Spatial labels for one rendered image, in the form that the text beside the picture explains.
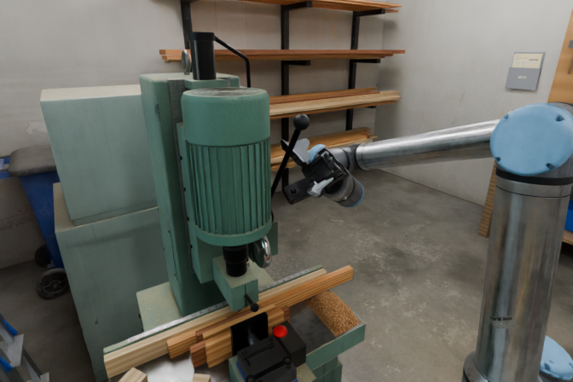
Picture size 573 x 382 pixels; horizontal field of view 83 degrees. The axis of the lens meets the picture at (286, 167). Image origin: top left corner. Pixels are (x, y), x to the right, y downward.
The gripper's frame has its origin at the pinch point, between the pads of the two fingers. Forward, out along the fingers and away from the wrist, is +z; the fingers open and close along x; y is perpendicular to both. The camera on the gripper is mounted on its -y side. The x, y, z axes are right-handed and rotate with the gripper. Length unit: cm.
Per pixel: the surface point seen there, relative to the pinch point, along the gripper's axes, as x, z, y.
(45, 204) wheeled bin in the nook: -112, -42, -162
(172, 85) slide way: -27.4, 15.8, -10.9
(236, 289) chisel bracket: 14.7, -4.2, -27.5
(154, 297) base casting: -5, -21, -70
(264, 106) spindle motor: -6.3, 13.7, 5.0
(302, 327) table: 26.8, -23.7, -26.1
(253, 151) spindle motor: -0.9, 11.8, -2.0
